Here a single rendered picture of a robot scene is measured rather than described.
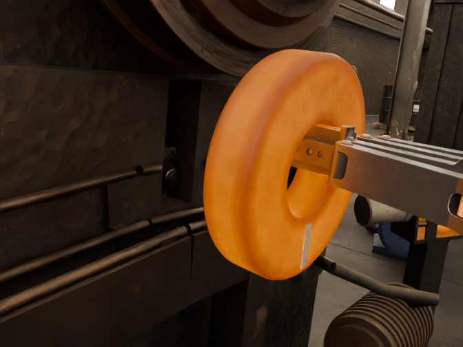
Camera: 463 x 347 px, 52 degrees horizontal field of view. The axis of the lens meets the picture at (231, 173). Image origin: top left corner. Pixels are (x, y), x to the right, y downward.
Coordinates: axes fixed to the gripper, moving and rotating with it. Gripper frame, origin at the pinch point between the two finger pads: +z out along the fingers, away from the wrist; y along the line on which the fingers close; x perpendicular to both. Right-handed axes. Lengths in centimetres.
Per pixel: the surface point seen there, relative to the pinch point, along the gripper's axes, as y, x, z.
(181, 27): 5.8, 7.1, 18.0
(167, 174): 16.4, -11.3, 27.9
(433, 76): 430, 13, 114
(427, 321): 56, -35, 0
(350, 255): 208, -89, 72
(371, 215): 52, -19, 12
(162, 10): 3.3, 8.2, 18.0
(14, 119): -5.4, -3.4, 27.2
